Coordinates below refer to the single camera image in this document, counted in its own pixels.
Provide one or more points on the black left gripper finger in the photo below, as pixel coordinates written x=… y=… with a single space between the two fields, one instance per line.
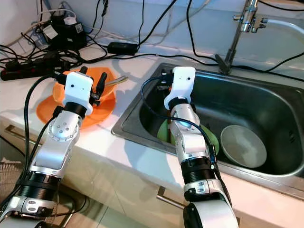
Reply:
x=99 y=88
x=62 y=80

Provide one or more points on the orange bowl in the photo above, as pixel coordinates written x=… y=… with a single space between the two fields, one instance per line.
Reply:
x=58 y=94

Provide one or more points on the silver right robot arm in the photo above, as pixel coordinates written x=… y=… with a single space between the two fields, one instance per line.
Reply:
x=190 y=147

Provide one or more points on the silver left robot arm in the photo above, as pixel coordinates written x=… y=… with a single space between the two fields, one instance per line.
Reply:
x=50 y=152

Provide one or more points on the metal kitchen faucet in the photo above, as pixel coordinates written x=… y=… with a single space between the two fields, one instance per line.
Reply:
x=223 y=61

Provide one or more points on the beige kitchen cabinet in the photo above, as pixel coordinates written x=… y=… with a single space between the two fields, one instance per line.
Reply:
x=123 y=190

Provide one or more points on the black power strip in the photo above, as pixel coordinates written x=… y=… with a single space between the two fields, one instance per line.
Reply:
x=33 y=71

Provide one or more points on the small black adapter box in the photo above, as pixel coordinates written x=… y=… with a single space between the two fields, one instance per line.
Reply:
x=123 y=47

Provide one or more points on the black power adapter white label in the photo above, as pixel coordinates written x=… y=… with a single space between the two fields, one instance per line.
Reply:
x=64 y=33

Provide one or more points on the green plate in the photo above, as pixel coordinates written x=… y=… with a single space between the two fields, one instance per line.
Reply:
x=164 y=133

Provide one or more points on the stainless steel sink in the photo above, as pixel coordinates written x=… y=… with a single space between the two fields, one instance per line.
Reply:
x=242 y=95

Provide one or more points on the white bowl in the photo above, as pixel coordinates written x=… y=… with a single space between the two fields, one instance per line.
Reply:
x=243 y=146

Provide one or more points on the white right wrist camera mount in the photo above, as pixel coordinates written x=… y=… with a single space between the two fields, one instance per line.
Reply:
x=183 y=83

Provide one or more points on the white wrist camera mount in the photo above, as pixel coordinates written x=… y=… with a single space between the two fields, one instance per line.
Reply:
x=183 y=83
x=78 y=90

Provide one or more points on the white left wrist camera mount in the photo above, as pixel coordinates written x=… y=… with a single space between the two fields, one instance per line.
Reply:
x=78 y=90

